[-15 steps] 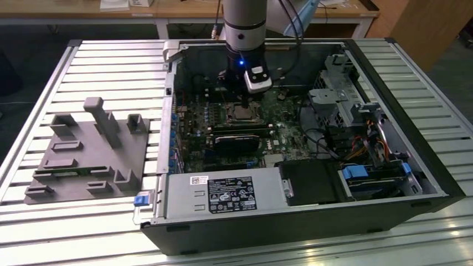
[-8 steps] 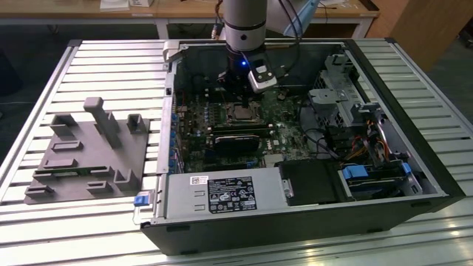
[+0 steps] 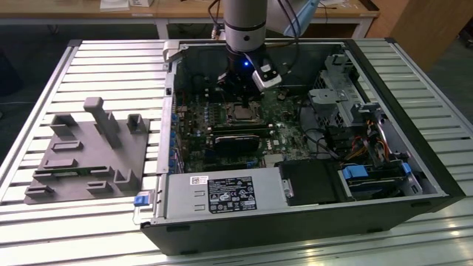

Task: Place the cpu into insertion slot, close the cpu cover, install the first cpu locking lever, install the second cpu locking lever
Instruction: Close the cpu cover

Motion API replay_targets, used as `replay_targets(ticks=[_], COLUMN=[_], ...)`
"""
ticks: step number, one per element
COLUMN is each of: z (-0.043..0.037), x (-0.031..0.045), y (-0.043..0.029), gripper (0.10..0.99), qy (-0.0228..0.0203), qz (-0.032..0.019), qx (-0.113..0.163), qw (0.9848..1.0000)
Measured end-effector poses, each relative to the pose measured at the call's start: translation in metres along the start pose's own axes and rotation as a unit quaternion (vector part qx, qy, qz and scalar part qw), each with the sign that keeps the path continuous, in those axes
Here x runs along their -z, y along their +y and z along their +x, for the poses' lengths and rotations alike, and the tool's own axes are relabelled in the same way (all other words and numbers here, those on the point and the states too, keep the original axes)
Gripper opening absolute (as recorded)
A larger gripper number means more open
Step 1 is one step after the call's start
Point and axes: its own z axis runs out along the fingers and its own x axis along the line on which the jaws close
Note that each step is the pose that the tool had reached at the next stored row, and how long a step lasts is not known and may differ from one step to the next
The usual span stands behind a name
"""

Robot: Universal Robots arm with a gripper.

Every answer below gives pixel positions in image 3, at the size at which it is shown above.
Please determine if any silver square CPU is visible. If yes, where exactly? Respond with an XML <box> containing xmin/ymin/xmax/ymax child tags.
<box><xmin>235</xmin><ymin>106</ymin><xmax>258</xmax><ymax>119</ymax></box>

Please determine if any CPU socket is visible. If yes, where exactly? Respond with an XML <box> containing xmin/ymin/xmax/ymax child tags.
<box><xmin>223</xmin><ymin>101</ymin><xmax>265</xmax><ymax>124</ymax></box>

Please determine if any black drive bay cover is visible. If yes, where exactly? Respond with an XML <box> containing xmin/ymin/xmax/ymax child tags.
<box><xmin>275</xmin><ymin>160</ymin><xmax>355</xmax><ymax>207</ymax></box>

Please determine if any black rear case fan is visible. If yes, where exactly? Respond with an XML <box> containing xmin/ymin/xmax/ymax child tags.
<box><xmin>187</xmin><ymin>72</ymin><xmax>210</xmax><ymax>97</ymax></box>

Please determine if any black graphics card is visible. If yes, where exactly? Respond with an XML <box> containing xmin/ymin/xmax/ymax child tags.
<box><xmin>213</xmin><ymin>134</ymin><xmax>259</xmax><ymax>155</ymax></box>

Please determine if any metal drive cage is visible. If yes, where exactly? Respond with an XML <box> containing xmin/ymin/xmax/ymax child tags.
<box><xmin>306</xmin><ymin>54</ymin><xmax>380</xmax><ymax>128</ymax></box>

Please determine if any green motherboard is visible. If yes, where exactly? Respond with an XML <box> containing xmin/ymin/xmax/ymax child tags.
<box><xmin>173</xmin><ymin>88</ymin><xmax>318</xmax><ymax>172</ymax></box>

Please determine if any white paper stack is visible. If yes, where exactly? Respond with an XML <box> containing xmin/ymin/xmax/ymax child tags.
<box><xmin>98</xmin><ymin>0</ymin><xmax>130</xmax><ymax>12</ymax></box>

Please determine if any silver power supply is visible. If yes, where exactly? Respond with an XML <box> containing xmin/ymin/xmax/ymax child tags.
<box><xmin>157</xmin><ymin>167</ymin><xmax>292</xmax><ymax>219</ymax></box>

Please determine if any hard disk in blue carrier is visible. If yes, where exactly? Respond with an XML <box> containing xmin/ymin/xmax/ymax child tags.
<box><xmin>339</xmin><ymin>162</ymin><xmax>414</xmax><ymax>200</ymax></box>

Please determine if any grey parts rack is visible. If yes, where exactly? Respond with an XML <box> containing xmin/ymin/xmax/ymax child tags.
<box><xmin>22</xmin><ymin>96</ymin><xmax>151</xmax><ymax>205</ymax></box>

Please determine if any wooden desk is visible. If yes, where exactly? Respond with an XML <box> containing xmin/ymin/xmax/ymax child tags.
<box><xmin>0</xmin><ymin>0</ymin><xmax>380</xmax><ymax>39</ymax></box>

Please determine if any wooden cabinet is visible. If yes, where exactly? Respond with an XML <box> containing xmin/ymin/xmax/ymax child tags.
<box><xmin>364</xmin><ymin>0</ymin><xmax>473</xmax><ymax>73</ymax></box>

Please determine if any black PC case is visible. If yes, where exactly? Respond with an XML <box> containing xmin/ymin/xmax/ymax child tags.
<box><xmin>138</xmin><ymin>38</ymin><xmax>467</xmax><ymax>256</ymax></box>

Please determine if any green RAM stick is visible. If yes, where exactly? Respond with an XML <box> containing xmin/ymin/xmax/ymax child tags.
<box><xmin>49</xmin><ymin>169</ymin><xmax>93</xmax><ymax>177</ymax></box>

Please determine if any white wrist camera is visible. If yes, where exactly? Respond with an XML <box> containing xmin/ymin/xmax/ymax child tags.
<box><xmin>251</xmin><ymin>64</ymin><xmax>283</xmax><ymax>90</ymax></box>

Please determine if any black cable with copper spring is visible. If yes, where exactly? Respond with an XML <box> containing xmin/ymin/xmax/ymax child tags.
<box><xmin>265</xmin><ymin>0</ymin><xmax>300</xmax><ymax>77</ymax></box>

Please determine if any silver case handle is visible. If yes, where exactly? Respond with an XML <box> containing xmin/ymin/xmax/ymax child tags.
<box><xmin>161</xmin><ymin>40</ymin><xmax>185</xmax><ymax>61</ymax></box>

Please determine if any black power cable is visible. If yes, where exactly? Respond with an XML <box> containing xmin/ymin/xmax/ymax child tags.
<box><xmin>300</xmin><ymin>126</ymin><xmax>342</xmax><ymax>161</ymax></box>

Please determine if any coloured wire bundle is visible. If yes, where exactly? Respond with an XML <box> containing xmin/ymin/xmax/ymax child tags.
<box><xmin>346</xmin><ymin>132</ymin><xmax>392</xmax><ymax>162</ymax></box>

